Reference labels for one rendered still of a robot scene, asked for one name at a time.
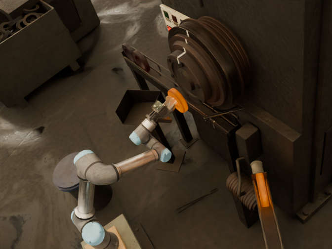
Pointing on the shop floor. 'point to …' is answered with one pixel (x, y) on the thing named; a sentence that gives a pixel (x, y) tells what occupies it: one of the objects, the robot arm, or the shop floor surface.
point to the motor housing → (247, 209)
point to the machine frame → (281, 94)
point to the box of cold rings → (33, 52)
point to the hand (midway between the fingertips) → (177, 98)
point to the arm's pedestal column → (142, 236)
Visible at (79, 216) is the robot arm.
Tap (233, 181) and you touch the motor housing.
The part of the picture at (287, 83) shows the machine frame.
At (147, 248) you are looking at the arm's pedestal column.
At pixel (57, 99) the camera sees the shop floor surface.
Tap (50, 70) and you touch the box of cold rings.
